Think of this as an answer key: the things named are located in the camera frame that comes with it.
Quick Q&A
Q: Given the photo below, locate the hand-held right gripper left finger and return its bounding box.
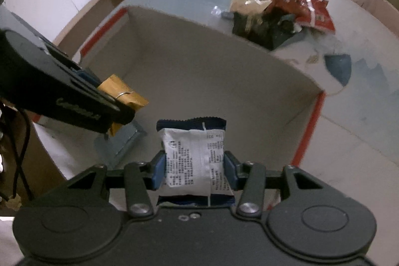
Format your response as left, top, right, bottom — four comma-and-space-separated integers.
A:
67, 150, 166, 218

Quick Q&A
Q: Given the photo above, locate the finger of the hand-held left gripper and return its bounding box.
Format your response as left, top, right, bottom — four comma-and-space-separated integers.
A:
47, 45, 102, 89
100, 94, 137, 130

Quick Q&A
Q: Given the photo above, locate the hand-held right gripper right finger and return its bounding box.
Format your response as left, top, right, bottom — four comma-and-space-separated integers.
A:
223, 151, 332, 219

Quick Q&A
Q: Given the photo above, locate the golden orange snack packet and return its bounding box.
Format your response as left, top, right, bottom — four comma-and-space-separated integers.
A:
97, 74, 149, 137

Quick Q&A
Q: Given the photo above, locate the blue white snack packet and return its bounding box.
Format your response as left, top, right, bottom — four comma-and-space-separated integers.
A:
156, 117, 236, 207

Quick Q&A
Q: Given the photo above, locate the white cardboard box red tape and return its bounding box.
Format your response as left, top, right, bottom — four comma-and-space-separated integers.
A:
31, 5, 326, 183

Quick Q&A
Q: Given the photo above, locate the grey blue flat packet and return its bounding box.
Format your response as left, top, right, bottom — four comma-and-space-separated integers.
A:
94, 121, 148, 168

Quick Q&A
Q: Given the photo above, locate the dark green snack packet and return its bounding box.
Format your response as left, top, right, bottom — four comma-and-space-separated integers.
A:
232, 11, 301, 51

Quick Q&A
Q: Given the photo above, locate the pink cushioned chair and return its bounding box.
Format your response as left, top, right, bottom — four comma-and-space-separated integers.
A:
348, 0, 399, 31

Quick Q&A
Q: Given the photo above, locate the black cable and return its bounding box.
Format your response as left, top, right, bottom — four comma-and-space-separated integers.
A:
0, 99, 34, 202

